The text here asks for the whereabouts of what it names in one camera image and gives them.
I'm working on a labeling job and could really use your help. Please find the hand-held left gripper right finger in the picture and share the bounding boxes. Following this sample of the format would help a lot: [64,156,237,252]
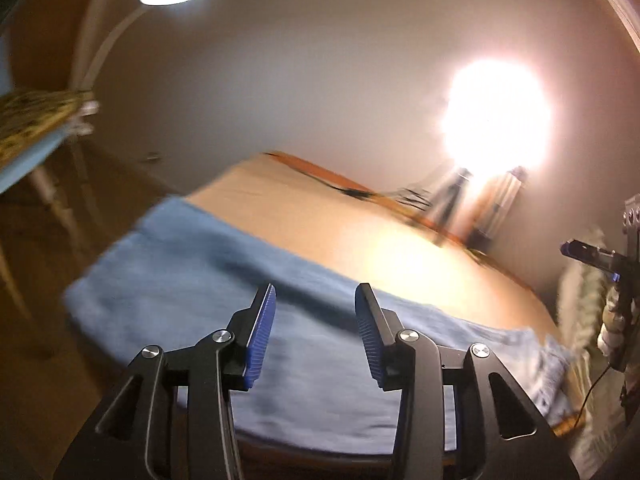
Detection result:
[354,282,581,480]

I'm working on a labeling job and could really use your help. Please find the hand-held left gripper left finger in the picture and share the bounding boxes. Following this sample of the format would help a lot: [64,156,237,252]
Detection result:
[52,282,277,480]

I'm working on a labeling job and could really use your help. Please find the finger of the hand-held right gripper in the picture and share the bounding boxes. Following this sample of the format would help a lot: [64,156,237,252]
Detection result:
[560,240,621,281]

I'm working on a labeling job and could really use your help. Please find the blue denim pants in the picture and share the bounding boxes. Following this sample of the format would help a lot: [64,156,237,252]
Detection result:
[62,196,576,453]

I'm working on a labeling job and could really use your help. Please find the person's right hand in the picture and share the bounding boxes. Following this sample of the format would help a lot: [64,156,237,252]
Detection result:
[596,294,624,357]

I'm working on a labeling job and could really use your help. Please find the white green striped pillow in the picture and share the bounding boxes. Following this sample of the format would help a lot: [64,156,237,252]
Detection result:
[552,225,611,358]

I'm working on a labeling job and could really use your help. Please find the orange patterned folded board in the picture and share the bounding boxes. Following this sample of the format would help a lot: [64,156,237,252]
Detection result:
[470,166,528,251]

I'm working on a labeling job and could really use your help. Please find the black tripod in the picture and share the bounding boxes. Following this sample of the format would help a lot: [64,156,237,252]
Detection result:
[432,167,473,246]

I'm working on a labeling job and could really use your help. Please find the blue table white legs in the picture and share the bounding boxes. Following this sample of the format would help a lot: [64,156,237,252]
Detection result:
[0,100,101,361]

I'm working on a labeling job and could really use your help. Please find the yellow patterned cloth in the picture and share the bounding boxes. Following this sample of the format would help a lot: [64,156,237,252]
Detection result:
[0,89,96,171]

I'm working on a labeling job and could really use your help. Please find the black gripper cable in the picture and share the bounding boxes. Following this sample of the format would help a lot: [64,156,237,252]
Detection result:
[575,360,613,428]

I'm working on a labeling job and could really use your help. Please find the black ring light cable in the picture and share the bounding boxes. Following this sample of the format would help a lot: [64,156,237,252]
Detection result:
[300,170,431,211]

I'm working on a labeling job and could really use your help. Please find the white ring light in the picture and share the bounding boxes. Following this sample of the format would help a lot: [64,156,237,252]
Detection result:
[440,59,553,173]

